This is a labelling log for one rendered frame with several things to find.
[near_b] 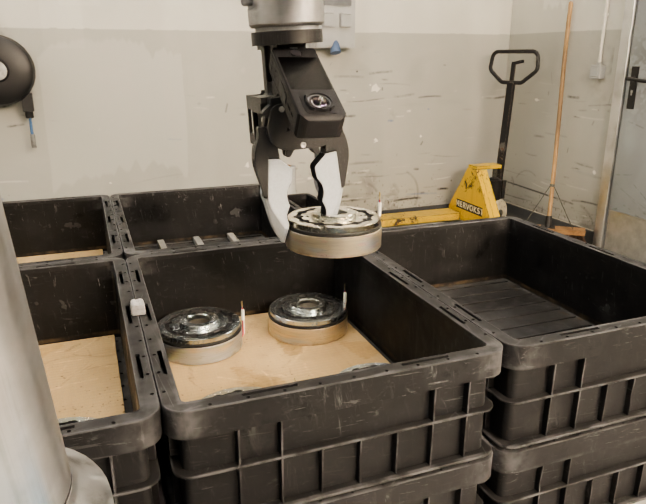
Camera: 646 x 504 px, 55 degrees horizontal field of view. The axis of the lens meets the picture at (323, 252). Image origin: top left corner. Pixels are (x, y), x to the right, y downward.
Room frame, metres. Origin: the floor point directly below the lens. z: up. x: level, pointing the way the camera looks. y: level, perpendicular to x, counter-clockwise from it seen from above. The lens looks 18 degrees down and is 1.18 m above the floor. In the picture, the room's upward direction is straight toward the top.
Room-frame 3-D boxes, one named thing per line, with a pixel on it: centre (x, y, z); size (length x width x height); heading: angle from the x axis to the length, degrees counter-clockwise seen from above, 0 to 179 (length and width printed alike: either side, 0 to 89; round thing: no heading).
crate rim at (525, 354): (0.73, -0.24, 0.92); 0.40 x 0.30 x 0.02; 21
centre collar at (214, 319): (0.71, 0.15, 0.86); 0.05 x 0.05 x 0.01
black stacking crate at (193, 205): (1.00, 0.19, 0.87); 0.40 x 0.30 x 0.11; 21
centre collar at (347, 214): (0.65, -0.01, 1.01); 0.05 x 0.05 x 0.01
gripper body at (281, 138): (0.66, 0.04, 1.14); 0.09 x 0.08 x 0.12; 21
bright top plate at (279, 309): (0.76, 0.02, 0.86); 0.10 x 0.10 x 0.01
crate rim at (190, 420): (0.63, 0.04, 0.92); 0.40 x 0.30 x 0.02; 21
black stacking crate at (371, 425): (0.63, 0.04, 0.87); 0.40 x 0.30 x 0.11; 21
